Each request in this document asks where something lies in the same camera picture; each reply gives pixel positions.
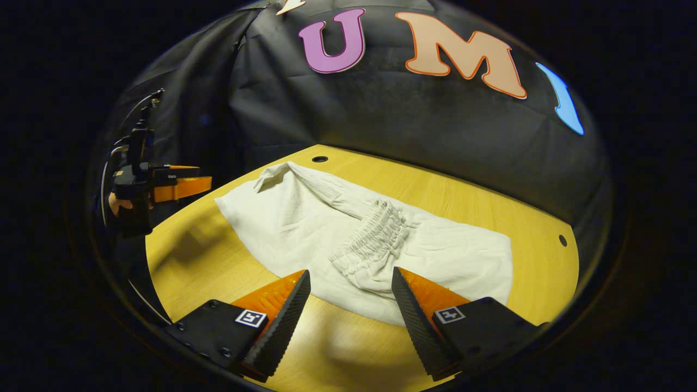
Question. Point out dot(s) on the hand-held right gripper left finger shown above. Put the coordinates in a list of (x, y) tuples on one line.
[(286, 326)]

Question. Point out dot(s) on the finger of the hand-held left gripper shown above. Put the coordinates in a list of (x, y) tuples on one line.
[(182, 170), (185, 188)]

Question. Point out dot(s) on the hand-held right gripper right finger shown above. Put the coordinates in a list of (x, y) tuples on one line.
[(416, 326)]

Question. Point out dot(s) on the white jeans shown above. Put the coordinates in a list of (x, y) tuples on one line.
[(294, 218)]

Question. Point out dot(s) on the black backdrop cloth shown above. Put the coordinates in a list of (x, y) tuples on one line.
[(408, 120)]

